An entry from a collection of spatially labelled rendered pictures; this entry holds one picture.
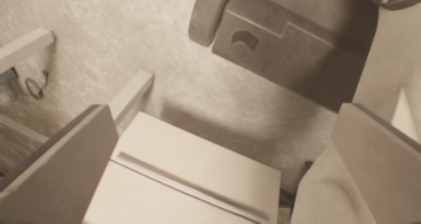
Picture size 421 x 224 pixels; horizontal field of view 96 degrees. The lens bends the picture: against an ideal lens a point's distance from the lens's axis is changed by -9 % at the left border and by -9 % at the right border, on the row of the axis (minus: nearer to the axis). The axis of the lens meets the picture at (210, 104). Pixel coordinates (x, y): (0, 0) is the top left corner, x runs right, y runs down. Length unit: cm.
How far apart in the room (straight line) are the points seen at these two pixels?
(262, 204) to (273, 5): 50
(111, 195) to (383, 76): 56
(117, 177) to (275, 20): 51
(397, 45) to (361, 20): 20
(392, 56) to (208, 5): 29
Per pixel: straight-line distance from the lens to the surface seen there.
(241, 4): 40
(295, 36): 42
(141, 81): 78
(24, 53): 100
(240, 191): 64
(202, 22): 43
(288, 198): 113
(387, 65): 25
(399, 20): 28
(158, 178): 59
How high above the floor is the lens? 57
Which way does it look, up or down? 44 degrees down
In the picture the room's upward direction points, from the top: 156 degrees counter-clockwise
